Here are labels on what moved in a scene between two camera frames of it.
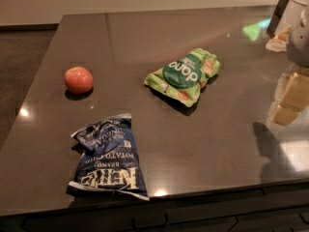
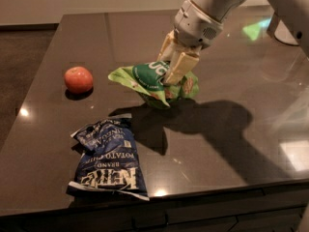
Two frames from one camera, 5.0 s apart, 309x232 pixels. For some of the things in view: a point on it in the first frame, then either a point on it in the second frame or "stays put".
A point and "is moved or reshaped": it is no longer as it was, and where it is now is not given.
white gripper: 299,43 to 193,28
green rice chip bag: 183,77 is moved or reshaped
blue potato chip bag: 108,164 stays put
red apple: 78,79 stays put
